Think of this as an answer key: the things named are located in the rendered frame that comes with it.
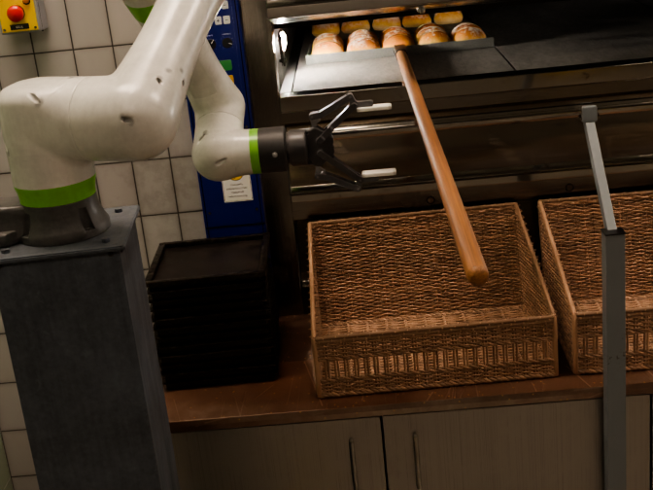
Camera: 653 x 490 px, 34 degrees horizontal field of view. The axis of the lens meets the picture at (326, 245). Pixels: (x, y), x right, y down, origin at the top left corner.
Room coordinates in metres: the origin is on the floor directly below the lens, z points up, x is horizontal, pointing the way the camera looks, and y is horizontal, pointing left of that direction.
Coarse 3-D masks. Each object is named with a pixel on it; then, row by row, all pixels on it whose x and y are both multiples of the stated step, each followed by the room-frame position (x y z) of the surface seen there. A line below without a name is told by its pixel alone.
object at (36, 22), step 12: (0, 0) 2.61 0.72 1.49; (12, 0) 2.61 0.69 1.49; (36, 0) 2.62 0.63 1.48; (0, 12) 2.61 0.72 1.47; (24, 12) 2.61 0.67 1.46; (36, 12) 2.61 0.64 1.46; (0, 24) 2.62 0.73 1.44; (12, 24) 2.61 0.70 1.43; (24, 24) 2.61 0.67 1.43; (36, 24) 2.61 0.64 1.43
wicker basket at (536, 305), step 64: (320, 256) 2.60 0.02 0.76; (448, 256) 2.58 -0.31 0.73; (512, 256) 2.57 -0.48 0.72; (320, 320) 2.51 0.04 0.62; (384, 320) 2.54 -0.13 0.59; (448, 320) 2.50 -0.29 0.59; (512, 320) 2.14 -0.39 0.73; (320, 384) 2.16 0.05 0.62; (384, 384) 2.16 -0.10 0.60; (448, 384) 2.15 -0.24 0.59
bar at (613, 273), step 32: (352, 128) 2.28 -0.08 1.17; (384, 128) 2.27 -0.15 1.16; (416, 128) 2.27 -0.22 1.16; (448, 128) 2.27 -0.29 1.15; (608, 192) 2.12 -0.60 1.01; (608, 224) 2.06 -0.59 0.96; (608, 256) 2.03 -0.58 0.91; (608, 288) 2.03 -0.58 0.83; (608, 320) 2.03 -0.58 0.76; (608, 352) 2.03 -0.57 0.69; (608, 384) 2.03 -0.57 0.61; (608, 416) 2.03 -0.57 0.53; (608, 448) 2.03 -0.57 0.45; (608, 480) 2.03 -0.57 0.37
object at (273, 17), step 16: (352, 0) 2.51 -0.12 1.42; (368, 0) 2.50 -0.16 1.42; (384, 0) 2.50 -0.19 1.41; (400, 0) 2.50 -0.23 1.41; (416, 0) 2.50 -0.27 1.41; (432, 0) 2.49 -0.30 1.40; (448, 0) 2.49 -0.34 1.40; (464, 0) 2.51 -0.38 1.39; (480, 0) 2.56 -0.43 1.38; (496, 0) 2.61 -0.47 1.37; (512, 0) 2.67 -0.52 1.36; (272, 16) 2.51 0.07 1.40; (288, 16) 2.51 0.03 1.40; (304, 16) 2.52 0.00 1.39; (320, 16) 2.57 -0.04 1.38; (336, 16) 2.62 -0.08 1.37; (352, 16) 2.68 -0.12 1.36
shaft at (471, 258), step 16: (400, 64) 2.81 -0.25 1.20; (416, 80) 2.58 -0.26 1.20; (416, 96) 2.36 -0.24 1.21; (416, 112) 2.24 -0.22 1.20; (432, 128) 2.06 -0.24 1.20; (432, 144) 1.93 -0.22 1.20; (432, 160) 1.84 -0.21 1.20; (448, 176) 1.72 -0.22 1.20; (448, 192) 1.63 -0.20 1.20; (448, 208) 1.56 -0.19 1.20; (464, 224) 1.47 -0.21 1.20; (464, 240) 1.40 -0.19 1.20; (464, 256) 1.35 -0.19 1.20; (480, 256) 1.34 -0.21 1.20; (464, 272) 1.32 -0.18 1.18; (480, 272) 1.29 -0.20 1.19
